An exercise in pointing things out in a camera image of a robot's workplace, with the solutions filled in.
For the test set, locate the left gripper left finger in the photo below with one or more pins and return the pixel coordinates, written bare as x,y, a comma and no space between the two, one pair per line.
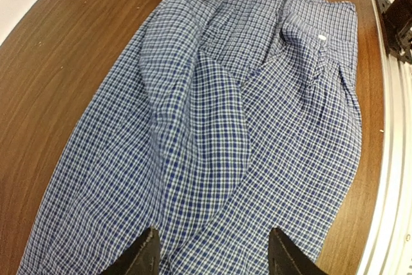
141,257

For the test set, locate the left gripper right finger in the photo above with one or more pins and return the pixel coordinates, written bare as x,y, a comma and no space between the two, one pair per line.
284,257

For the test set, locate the blue dotted shirt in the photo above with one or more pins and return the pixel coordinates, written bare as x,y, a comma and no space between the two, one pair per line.
220,120

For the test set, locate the front aluminium frame rail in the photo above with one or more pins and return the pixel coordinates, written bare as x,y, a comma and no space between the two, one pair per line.
388,247

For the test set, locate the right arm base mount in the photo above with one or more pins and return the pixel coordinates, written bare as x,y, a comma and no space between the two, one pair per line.
395,22

